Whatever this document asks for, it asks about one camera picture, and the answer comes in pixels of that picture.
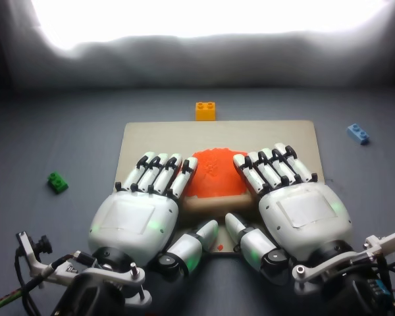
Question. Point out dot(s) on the blue toy block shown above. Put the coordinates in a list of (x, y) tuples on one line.
[(358, 134)]

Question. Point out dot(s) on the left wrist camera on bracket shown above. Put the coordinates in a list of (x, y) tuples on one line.
[(41, 245)]

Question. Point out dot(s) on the wooden rolling pin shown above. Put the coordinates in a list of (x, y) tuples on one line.
[(217, 205)]

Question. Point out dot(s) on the light wooden board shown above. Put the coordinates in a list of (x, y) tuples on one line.
[(217, 135)]

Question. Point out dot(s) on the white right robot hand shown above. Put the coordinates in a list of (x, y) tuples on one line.
[(303, 214)]

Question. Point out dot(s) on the grey table cloth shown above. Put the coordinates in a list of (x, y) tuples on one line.
[(69, 131)]

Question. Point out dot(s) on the yellow toy block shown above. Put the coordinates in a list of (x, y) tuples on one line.
[(205, 112)]

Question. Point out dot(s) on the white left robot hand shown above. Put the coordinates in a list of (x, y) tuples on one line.
[(128, 217)]

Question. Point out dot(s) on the green toy block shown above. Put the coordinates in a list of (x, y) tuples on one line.
[(57, 183)]

